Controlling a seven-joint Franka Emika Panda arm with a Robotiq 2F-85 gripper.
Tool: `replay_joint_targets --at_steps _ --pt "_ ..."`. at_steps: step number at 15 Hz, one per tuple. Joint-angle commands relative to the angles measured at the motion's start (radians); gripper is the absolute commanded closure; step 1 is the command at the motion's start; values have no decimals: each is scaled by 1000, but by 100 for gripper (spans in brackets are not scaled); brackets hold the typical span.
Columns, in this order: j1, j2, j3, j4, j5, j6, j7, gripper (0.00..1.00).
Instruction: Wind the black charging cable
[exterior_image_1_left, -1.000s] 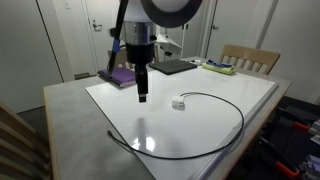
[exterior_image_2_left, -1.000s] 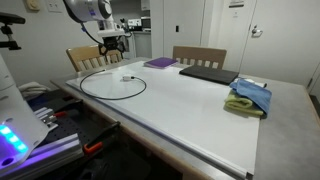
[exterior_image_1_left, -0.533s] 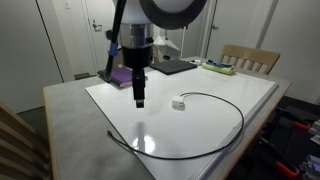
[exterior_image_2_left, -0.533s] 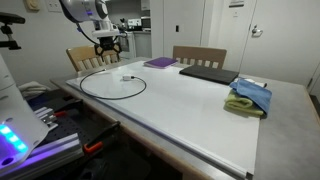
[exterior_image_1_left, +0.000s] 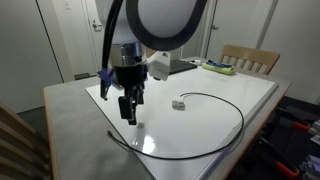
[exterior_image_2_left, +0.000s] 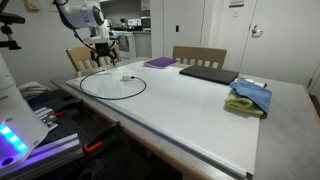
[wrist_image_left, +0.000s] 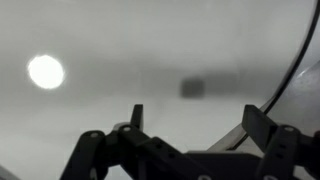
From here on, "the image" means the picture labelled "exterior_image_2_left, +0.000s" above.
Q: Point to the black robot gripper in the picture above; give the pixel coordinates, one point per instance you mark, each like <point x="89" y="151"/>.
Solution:
<point x="103" y="50"/>

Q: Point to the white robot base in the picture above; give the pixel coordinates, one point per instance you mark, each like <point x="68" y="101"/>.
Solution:
<point x="20" y="129"/>

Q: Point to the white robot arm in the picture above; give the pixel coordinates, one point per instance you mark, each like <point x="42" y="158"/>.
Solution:
<point x="88" y="25"/>

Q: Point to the wooden chair far right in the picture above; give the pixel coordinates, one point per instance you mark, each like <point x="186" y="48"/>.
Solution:
<point x="80" y="58"/>

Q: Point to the wooden chair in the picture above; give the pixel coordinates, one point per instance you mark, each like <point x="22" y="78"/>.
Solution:
<point x="202" y="56"/>
<point x="80" y="58"/>

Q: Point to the purple notebook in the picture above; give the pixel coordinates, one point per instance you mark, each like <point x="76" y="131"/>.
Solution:
<point x="160" y="63"/>

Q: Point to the orange black clamp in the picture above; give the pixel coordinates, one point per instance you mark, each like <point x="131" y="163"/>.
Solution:
<point x="97" y="143"/>

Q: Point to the white whiteboard mat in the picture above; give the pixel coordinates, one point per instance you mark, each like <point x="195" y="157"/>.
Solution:
<point x="186" y="110"/>

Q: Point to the wooden chair far left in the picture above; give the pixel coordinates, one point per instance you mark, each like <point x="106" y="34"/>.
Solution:
<point x="202" y="56"/>

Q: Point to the yellow-green folded cloth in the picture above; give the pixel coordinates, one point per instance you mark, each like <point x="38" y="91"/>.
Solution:
<point x="242" y="104"/>

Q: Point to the small white eraser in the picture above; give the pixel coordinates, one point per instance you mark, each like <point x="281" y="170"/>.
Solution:
<point x="263" y="85"/>

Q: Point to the blue folded cloth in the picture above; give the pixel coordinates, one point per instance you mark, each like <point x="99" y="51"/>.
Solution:
<point x="259" y="95"/>

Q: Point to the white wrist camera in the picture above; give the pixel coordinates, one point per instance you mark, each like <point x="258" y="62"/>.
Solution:
<point x="95" y="40"/>

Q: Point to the white light switch plate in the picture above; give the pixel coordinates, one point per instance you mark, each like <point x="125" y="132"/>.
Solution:
<point x="51" y="6"/>

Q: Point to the aluminium rail breadboard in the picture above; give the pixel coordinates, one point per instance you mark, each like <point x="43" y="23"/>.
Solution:
<point x="63" y="143"/>

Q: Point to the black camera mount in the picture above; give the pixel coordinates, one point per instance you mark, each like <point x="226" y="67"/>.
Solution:
<point x="8" y="19"/>

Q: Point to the silver door handle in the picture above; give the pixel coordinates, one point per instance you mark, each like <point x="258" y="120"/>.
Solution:
<point x="256" y="32"/>

